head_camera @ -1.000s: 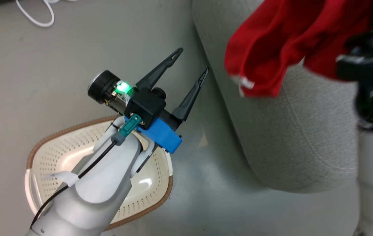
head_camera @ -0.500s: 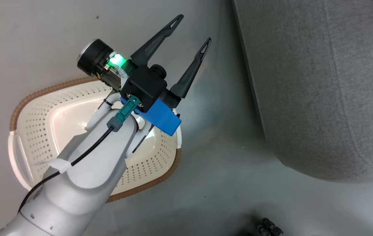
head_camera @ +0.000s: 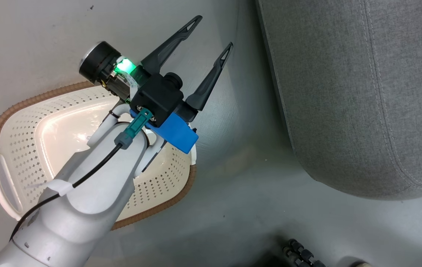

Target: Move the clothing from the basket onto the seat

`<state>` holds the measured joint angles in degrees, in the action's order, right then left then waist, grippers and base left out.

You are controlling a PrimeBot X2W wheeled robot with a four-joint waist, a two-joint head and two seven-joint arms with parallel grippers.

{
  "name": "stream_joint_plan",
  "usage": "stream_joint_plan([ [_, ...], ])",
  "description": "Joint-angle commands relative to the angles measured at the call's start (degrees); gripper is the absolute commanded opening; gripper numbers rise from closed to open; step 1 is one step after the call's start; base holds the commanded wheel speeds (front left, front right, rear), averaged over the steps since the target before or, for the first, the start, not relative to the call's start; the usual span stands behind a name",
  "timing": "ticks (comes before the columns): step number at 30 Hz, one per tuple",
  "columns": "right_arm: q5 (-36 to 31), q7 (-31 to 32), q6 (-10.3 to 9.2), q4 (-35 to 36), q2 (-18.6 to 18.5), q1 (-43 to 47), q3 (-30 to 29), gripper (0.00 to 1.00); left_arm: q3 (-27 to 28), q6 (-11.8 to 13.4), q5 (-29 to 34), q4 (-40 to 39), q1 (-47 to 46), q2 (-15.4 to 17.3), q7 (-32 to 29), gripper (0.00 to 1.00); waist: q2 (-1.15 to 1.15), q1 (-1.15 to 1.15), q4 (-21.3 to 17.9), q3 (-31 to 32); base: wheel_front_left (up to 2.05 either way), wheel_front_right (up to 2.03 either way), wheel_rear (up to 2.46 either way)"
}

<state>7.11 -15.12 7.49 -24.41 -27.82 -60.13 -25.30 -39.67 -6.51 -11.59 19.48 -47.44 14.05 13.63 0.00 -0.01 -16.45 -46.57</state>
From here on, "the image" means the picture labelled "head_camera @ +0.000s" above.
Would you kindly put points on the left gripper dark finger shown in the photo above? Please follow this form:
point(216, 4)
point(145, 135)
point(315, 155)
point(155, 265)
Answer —
point(207, 85)
point(166, 50)

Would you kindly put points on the left gripper body black blue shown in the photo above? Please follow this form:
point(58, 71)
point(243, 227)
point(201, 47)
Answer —
point(99, 63)

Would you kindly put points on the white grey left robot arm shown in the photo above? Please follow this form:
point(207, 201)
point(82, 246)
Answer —
point(85, 211)

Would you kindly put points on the white perforated basket brown rim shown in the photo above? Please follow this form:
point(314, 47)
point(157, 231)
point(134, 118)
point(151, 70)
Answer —
point(22, 141)

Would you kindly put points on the grey fabric sofa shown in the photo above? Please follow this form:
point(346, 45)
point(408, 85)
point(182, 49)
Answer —
point(344, 92)

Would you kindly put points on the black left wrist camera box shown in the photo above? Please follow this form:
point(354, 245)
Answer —
point(157, 98)

